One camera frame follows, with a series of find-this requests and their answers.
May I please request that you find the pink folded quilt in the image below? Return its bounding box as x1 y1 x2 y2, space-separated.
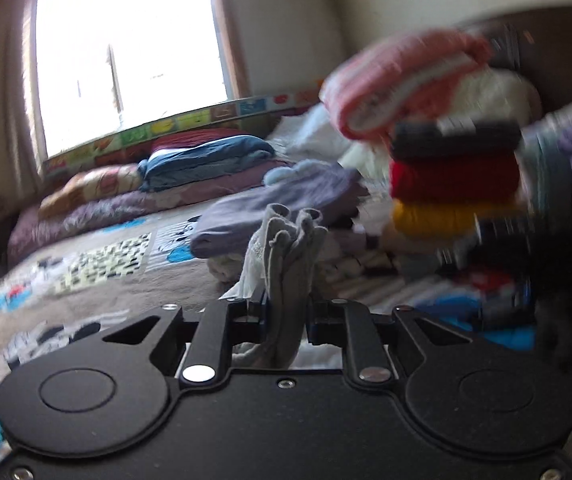
320 27 495 142

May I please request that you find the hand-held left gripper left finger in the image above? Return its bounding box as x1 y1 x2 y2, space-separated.
101 296 273 389

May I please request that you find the maroon pillow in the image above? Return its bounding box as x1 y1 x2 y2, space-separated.
153 129 248 154

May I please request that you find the brown patterned curtain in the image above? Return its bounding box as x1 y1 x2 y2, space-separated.
206 0 253 102

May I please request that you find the red folded garment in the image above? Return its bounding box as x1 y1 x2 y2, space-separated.
389 155 520 204

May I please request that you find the purple quilt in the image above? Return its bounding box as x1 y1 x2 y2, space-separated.
8 160 288 267

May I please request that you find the lilac folded garment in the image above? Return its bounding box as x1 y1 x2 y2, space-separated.
190 167 368 259

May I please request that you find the white quilted garment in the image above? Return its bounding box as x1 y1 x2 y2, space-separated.
218 203 330 369

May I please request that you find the light curtain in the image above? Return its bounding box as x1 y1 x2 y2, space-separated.
3 0 49 177

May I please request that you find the yellow folded garment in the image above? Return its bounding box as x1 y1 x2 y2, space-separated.
392 200 517 239

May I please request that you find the window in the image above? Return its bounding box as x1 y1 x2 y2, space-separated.
35 0 240 159

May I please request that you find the colourful picture panel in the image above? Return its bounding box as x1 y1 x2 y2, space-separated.
43 87 328 174

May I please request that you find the dark headboard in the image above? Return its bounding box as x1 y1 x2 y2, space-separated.
453 5 572 128

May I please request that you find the blue folded blanket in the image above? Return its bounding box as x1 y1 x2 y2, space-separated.
138 137 278 192

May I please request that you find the black striped folded shirt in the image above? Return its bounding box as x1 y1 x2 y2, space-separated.
391 117 523 162

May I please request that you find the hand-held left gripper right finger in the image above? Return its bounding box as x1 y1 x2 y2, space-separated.
306 299 473 387

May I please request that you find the stack of pastel folded clothes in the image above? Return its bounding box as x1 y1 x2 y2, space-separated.
516 100 572 242

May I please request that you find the yellow cartoon pillow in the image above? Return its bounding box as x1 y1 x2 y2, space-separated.
38 164 148 221

